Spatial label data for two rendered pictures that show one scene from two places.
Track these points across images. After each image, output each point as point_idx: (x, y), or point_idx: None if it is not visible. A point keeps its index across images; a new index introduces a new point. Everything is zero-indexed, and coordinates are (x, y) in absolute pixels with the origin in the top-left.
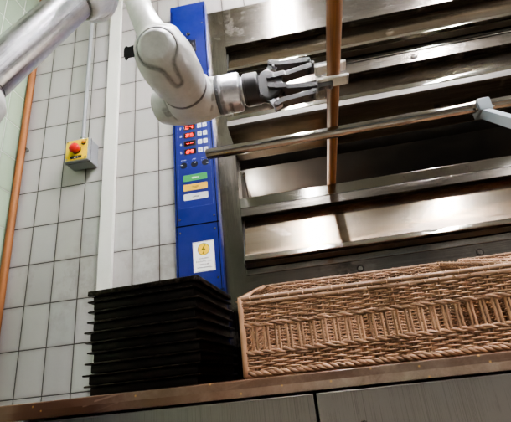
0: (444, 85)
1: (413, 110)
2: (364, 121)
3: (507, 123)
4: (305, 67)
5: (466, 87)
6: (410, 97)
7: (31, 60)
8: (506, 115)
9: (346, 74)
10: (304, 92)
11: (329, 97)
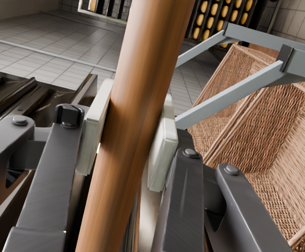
0: (14, 192)
1: (2, 250)
2: (120, 248)
3: (209, 111)
4: (68, 143)
5: (29, 182)
6: None
7: None
8: (200, 106)
9: (167, 95)
10: (242, 200)
11: (122, 227)
